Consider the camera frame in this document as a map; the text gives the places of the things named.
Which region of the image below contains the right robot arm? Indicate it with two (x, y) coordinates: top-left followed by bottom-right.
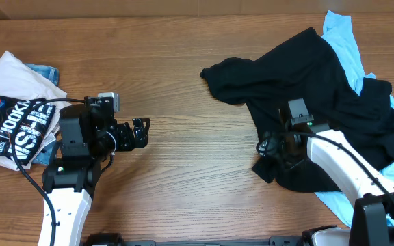
(256, 98), (394, 246)

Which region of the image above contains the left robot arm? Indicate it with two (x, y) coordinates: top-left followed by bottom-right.
(38, 92), (150, 245)

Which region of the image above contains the folded white garment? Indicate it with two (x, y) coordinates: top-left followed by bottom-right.
(0, 51), (70, 171)

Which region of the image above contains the black printed folded t-shirt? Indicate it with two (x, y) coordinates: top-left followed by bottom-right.
(0, 96), (56, 166)

